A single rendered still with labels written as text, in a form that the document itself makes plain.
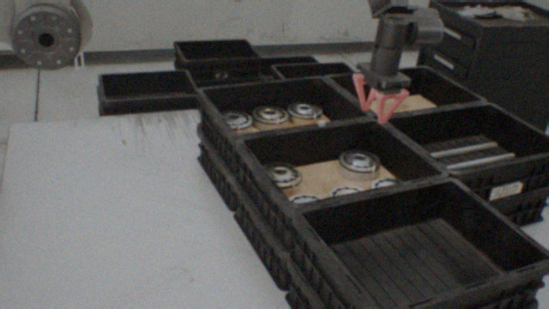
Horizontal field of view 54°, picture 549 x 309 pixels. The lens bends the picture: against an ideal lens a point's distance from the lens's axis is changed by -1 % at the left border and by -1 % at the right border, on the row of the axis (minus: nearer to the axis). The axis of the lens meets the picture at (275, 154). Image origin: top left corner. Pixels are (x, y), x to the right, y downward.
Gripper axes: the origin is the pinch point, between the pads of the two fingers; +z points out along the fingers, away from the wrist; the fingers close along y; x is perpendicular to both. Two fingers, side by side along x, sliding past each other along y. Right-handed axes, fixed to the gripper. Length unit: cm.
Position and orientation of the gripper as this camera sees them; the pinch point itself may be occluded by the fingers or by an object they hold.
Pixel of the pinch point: (374, 112)
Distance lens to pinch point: 114.6
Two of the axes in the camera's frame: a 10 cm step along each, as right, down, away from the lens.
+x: -9.1, 1.2, -4.1
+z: -1.1, 8.7, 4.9
